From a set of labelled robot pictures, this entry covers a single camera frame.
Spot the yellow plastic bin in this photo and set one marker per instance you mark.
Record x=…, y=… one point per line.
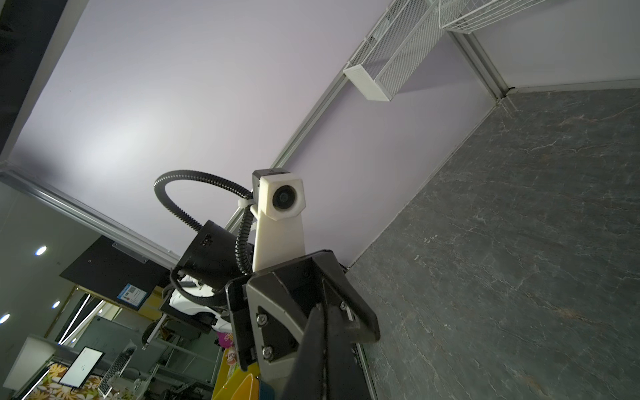
x=234, y=383

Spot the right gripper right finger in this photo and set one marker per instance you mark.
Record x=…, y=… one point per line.
x=345, y=379

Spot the white wire shelf basket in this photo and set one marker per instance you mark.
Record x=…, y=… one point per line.
x=469, y=16

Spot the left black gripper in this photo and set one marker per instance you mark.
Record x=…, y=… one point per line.
x=270, y=309

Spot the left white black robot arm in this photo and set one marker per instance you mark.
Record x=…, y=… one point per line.
x=216, y=256

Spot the white mesh box basket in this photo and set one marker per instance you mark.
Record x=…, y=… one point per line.
x=394, y=49

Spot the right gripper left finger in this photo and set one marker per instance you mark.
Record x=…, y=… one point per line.
x=306, y=381

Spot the computer monitor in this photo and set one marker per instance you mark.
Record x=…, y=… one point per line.
x=81, y=368

